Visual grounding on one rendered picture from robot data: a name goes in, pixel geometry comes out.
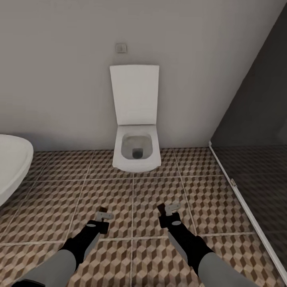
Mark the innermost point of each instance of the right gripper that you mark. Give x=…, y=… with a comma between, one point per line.
x=165, y=219

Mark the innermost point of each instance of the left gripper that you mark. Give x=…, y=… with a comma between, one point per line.
x=103, y=226

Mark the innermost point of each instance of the bathtub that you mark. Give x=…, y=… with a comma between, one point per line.
x=16, y=155

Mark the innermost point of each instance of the hook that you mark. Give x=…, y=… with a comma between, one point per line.
x=121, y=47

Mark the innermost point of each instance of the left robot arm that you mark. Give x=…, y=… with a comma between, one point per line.
x=58, y=269

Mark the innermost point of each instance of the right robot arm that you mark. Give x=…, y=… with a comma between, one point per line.
x=212, y=270

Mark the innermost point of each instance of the door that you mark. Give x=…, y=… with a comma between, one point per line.
x=251, y=139

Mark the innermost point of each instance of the shower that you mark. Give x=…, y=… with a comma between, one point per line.
x=260, y=232

